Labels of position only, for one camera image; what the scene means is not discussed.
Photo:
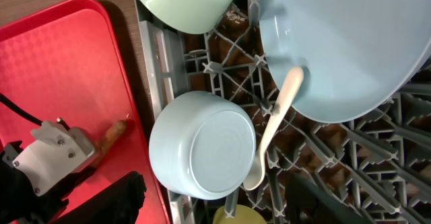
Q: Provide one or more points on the orange carrot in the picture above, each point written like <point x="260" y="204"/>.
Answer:
<point x="109" y="138"/>

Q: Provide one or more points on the small light blue bowl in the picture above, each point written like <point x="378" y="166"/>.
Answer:
<point x="202" y="145"/>

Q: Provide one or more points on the red serving tray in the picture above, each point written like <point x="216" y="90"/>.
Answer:
<point x="64" y="62"/>

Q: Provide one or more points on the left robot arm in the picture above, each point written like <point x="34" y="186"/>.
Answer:
<point x="20" y="204"/>

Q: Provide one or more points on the grey dishwasher rack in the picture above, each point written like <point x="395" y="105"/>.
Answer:
<point x="377" y="165"/>

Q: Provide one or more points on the yellow plastic cup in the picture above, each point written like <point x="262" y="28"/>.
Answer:
<point x="243" y="215"/>

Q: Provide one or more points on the large light blue plate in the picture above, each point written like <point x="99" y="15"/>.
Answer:
<point x="355" y="54"/>

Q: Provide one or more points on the green bowl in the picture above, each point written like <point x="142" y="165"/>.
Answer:
<point x="189" y="16"/>

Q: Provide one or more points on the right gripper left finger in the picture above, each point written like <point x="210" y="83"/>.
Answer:
<point x="117" y="204"/>

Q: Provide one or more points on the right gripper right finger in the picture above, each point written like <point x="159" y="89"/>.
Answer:
<point x="306" y="203"/>

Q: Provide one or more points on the white plastic spoon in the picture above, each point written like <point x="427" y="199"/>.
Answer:
<point x="287" y="93"/>

